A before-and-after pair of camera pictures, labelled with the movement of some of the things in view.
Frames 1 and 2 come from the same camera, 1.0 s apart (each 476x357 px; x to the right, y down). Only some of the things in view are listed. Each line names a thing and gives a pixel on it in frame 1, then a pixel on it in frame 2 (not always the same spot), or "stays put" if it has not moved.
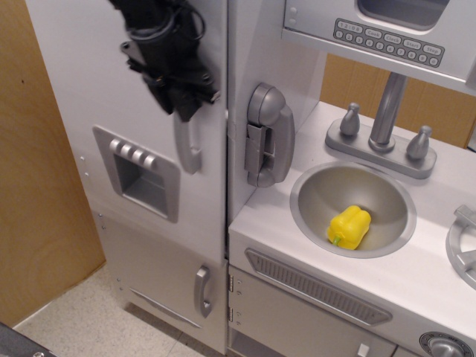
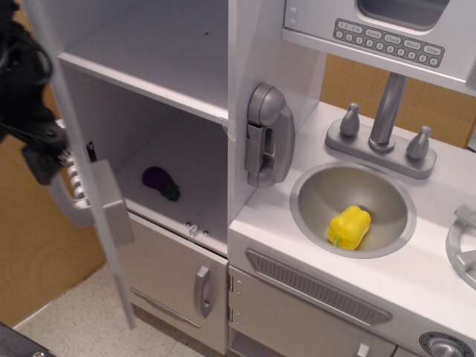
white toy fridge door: [141, 164] to [48, 55]
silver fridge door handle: [191, 158] to [68, 194]
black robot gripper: [177, 62] to [26, 120]
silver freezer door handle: [203, 305] stays put
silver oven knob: [443, 344] stays put
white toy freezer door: [178, 285] stays put
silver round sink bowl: [338, 185] stays put
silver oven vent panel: [316, 290] stays put
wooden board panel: [49, 232] stays put
